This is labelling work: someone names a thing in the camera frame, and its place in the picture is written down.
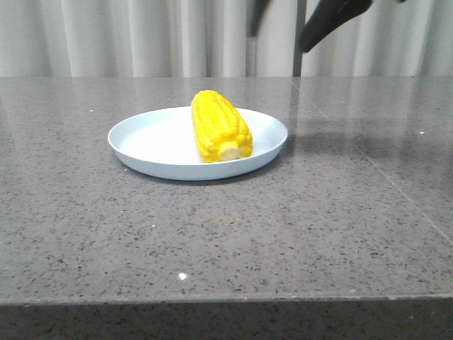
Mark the black blurred thin gripper finger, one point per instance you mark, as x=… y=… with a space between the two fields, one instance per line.
x=257 y=12

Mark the black blurred wide gripper finger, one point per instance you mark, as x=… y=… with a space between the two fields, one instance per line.
x=327 y=16

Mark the yellow corn cob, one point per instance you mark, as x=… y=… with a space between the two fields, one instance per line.
x=221 y=134

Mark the light blue round plate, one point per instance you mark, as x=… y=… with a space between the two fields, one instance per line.
x=161 y=143

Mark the white pleated curtain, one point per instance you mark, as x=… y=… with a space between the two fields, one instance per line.
x=208 y=39

